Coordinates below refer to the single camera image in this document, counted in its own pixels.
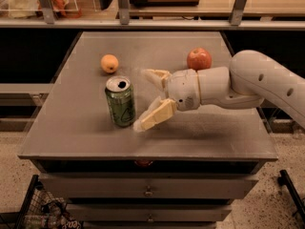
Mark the upper grey drawer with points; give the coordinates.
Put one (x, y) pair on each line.
(99, 186)

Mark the red apple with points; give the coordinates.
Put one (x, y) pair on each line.
(199, 59)

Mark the grey metal shelf rail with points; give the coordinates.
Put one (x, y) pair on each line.
(155, 25)

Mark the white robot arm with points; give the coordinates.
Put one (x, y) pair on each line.
(251, 78)

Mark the grey drawer cabinet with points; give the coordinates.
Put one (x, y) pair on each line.
(74, 134)

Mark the grey drawer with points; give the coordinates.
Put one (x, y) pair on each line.
(149, 212)
(99, 186)

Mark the black wire basket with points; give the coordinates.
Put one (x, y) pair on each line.
(42, 210)

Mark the green soda can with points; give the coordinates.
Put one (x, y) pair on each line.
(119, 93)

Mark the lower grey drawer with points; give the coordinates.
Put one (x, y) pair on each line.
(149, 212)

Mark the orange item in box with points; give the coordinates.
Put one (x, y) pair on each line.
(60, 8)

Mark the clear plastic box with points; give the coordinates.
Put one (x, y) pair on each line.
(31, 8)

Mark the orange fruit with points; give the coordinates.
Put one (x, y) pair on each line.
(109, 63)

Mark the black metal frame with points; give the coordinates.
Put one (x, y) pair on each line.
(285, 180)

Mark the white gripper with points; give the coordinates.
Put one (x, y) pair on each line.
(182, 89)

